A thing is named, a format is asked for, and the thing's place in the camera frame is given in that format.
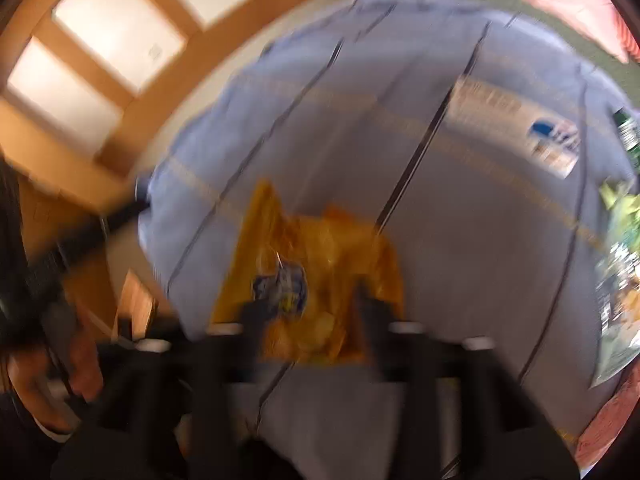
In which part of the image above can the yellow snack bag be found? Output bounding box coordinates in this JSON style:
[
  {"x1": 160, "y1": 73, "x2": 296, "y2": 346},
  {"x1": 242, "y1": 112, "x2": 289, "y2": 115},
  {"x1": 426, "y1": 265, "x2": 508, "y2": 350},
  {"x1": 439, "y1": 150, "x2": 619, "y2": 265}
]
[{"x1": 210, "y1": 180, "x2": 406, "y2": 366}]

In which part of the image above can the white printed wrapper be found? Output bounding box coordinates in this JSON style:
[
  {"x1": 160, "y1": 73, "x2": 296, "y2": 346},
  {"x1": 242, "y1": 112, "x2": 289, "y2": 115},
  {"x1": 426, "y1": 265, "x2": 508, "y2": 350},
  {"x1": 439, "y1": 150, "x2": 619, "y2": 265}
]
[{"x1": 525, "y1": 119, "x2": 582, "y2": 179}]

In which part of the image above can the light wooden object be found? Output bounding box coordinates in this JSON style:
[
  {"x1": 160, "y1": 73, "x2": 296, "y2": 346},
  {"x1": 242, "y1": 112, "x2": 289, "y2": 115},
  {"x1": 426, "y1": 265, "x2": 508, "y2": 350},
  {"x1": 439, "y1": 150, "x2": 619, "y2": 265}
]
[{"x1": 112, "y1": 269, "x2": 159, "y2": 342}]

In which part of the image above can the green wrapper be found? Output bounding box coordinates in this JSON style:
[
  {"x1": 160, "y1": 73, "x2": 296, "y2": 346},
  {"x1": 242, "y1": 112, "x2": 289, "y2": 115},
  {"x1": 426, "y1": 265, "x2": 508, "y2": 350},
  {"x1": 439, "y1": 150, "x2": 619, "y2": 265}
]
[{"x1": 591, "y1": 180, "x2": 640, "y2": 391}]

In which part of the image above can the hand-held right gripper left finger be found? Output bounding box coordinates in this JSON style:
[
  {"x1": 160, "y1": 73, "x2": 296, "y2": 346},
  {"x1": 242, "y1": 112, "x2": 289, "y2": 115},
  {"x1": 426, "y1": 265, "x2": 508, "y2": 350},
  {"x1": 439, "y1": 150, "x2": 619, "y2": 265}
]
[{"x1": 55, "y1": 300, "x2": 296, "y2": 480}]

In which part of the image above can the person's left forearm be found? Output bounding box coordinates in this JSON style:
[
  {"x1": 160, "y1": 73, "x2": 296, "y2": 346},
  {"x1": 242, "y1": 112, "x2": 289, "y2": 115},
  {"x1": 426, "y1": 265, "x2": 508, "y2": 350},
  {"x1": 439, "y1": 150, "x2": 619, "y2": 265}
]
[{"x1": 0, "y1": 395, "x2": 76, "y2": 480}]

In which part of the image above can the blue checked bed sheet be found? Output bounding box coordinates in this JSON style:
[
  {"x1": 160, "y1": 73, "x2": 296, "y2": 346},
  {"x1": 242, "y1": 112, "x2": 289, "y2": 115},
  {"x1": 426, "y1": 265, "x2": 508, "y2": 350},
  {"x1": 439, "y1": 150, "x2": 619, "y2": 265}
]
[{"x1": 135, "y1": 0, "x2": 640, "y2": 480}]

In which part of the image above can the pink plastic bag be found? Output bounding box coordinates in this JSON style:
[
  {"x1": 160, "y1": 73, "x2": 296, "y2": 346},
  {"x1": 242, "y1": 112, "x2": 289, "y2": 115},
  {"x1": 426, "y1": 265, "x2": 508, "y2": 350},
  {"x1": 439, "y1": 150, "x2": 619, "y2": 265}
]
[{"x1": 574, "y1": 375, "x2": 640, "y2": 472}]

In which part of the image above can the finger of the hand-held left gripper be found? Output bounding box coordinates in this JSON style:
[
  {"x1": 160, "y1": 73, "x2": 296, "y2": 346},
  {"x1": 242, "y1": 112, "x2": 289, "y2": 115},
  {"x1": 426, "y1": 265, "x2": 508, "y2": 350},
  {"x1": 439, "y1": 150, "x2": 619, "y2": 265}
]
[{"x1": 55, "y1": 199, "x2": 152, "y2": 261}]

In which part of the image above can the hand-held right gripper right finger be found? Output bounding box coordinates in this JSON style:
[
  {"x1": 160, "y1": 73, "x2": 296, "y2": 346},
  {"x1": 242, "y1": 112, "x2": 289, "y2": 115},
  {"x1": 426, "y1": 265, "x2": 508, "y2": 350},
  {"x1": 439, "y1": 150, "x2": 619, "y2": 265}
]
[{"x1": 352, "y1": 285, "x2": 581, "y2": 480}]

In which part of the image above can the person's left hand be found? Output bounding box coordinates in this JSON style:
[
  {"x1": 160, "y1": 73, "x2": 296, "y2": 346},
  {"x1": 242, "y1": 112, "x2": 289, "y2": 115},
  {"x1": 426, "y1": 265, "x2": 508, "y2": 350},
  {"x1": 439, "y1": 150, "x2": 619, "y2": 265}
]
[{"x1": 7, "y1": 327, "x2": 108, "y2": 436}]

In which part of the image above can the green patterned bed mat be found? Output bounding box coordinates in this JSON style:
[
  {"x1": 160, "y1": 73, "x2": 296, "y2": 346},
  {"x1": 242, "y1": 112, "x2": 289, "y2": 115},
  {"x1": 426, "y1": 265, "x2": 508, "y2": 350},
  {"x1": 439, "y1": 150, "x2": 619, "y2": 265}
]
[{"x1": 390, "y1": 0, "x2": 640, "y2": 97}]

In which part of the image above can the wooden bunk bed frame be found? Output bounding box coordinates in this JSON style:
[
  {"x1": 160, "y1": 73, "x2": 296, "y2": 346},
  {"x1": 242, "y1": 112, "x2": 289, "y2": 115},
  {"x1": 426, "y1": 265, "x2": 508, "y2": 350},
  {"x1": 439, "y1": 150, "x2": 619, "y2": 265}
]
[{"x1": 0, "y1": 0, "x2": 281, "y2": 321}]

